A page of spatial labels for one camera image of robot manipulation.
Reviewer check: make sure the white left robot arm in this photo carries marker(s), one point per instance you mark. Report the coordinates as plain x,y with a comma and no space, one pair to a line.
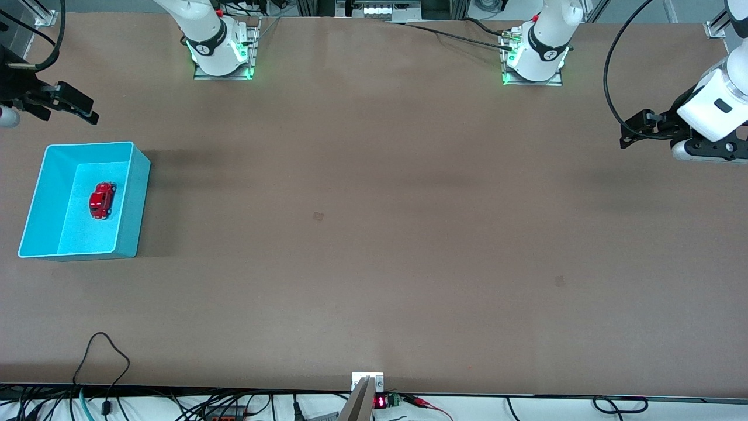
546,52

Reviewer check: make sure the red beetle toy car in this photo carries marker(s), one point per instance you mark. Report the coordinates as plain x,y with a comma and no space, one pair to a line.
101,200

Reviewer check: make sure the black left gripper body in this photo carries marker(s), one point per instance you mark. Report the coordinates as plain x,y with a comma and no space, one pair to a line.
671,121

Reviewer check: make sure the red digit display module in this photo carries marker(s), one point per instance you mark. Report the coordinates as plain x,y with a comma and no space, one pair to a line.
383,401

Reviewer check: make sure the blue plastic box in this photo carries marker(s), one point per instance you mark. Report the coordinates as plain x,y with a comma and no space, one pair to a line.
125,234

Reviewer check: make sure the red clip lead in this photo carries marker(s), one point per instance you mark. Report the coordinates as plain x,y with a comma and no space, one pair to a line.
418,401

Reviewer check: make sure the grey device with white light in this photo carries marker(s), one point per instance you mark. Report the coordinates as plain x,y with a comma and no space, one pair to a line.
380,9

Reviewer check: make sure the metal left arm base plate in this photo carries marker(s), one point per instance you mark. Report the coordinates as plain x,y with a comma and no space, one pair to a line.
555,80

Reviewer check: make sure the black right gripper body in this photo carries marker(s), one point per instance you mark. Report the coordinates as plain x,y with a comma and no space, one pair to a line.
16,86

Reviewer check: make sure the aluminium profile bracket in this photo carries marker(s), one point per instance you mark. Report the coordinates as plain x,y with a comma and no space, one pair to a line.
717,26
45,13

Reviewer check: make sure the black orange connector block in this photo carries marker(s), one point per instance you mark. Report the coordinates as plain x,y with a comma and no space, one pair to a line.
225,414

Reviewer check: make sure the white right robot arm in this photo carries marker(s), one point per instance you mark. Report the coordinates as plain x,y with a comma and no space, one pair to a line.
210,41

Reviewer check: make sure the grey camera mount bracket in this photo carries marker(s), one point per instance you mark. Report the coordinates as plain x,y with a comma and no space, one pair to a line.
363,397

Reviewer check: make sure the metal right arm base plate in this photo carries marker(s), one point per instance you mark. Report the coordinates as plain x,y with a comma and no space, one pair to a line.
252,47

